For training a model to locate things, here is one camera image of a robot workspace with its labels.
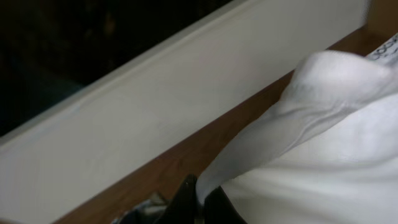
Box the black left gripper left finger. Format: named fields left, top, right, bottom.
left=156, top=174, right=197, bottom=224

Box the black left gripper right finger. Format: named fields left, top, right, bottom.
left=203, top=187, right=246, bottom=224

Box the white t-shirt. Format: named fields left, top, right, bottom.
left=196, top=37, right=397, bottom=223

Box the grey folded garment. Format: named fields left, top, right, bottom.
left=111, top=192, right=169, bottom=224

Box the glass window pane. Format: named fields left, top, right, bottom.
left=1, top=0, right=228, bottom=134

